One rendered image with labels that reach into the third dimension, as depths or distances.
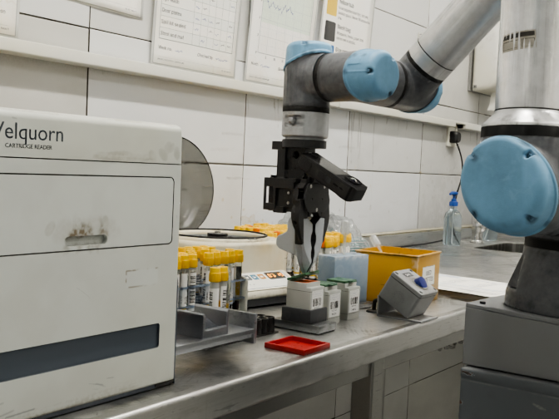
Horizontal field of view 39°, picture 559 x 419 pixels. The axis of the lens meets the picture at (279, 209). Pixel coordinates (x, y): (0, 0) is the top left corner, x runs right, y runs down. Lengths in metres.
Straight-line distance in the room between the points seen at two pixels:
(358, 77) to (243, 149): 0.91
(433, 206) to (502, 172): 2.08
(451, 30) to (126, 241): 0.62
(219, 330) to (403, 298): 0.48
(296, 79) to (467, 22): 0.27
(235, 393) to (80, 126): 0.38
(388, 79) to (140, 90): 0.73
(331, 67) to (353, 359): 0.44
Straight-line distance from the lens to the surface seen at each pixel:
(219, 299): 1.14
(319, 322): 1.28
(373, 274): 1.59
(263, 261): 1.52
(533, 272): 1.12
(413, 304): 1.41
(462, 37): 1.25
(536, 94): 1.01
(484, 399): 1.12
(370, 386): 1.34
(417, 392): 3.11
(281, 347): 1.13
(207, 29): 1.93
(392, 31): 2.73
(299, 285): 1.27
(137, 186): 0.87
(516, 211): 0.97
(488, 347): 1.12
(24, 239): 0.78
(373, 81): 1.17
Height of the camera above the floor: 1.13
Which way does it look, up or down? 3 degrees down
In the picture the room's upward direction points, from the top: 3 degrees clockwise
